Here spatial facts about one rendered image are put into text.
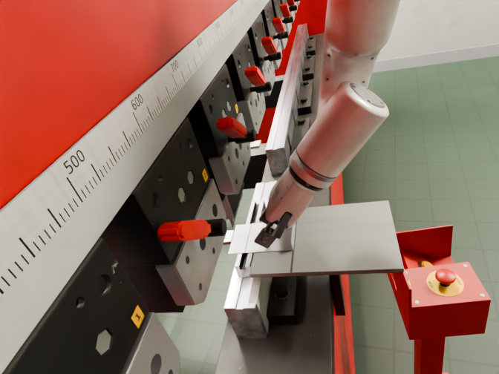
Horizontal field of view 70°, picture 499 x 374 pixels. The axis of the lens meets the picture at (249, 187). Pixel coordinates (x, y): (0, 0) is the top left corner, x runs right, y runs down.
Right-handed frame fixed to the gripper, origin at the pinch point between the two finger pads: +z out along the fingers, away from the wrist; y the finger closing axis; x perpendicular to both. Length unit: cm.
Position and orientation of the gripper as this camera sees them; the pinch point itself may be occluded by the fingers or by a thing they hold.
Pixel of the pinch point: (266, 228)
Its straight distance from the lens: 71.5
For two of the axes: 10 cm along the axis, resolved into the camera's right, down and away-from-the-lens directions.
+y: -1.7, 5.8, -7.9
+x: 8.9, 4.4, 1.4
